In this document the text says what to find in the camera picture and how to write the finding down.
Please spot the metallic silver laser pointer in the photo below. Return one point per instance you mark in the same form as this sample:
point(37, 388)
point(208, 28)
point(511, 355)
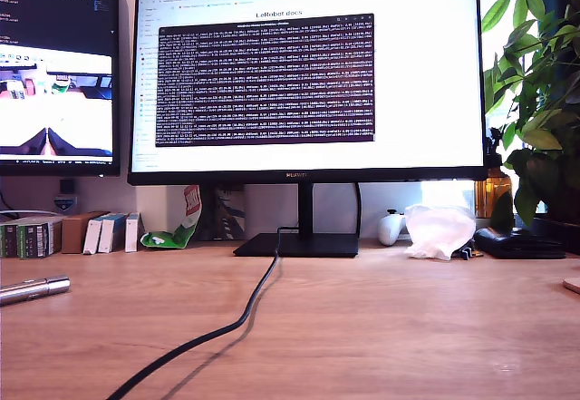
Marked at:
point(36, 287)

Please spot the white game controller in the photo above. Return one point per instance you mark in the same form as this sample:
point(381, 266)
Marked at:
point(389, 230)

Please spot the amber glass bottle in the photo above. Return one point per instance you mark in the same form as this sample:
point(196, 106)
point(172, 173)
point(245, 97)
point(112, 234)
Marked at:
point(491, 191)

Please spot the dark plant tray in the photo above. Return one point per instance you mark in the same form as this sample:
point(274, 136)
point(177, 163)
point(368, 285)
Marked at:
point(557, 232)

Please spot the black and orange clip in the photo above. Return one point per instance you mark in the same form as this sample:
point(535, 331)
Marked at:
point(467, 252)

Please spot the white crumpled plastic bag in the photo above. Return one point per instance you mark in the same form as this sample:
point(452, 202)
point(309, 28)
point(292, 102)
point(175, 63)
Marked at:
point(439, 232)

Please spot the small white box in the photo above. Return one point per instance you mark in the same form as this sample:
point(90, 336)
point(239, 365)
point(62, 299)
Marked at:
point(131, 234)
point(109, 234)
point(92, 237)

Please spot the round wooden coaster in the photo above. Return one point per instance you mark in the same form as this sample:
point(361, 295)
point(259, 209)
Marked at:
point(573, 284)

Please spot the green printed box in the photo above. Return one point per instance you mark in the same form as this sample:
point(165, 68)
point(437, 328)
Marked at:
point(38, 240)
point(8, 240)

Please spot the large black Huawei monitor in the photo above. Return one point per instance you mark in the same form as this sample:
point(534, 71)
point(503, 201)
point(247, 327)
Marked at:
point(408, 100)

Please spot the brown cardboard box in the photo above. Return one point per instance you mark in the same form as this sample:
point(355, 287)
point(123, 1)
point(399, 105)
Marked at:
point(74, 234)

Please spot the black monitor with dark screen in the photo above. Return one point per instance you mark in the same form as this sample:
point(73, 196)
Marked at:
point(54, 10)

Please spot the green and red snack bag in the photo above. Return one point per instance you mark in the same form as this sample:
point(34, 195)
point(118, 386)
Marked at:
point(172, 237)

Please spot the green leafy house plant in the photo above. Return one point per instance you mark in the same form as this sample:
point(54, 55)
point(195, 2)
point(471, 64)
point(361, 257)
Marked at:
point(544, 91)

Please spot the blue shield badge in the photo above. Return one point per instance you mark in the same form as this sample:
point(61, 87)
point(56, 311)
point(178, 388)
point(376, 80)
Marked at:
point(64, 204)

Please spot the grey patterned box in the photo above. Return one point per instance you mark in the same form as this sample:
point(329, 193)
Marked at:
point(229, 214)

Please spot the black leather wallet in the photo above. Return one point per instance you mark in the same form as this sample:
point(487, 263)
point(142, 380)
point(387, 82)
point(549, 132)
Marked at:
point(512, 243)

